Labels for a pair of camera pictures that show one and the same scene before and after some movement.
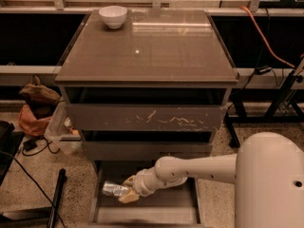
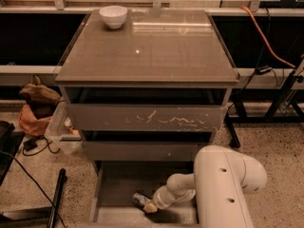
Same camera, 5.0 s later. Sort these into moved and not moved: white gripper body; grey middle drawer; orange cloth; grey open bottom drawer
Moved: white gripper body
Not moved: grey middle drawer; orange cloth; grey open bottom drawer
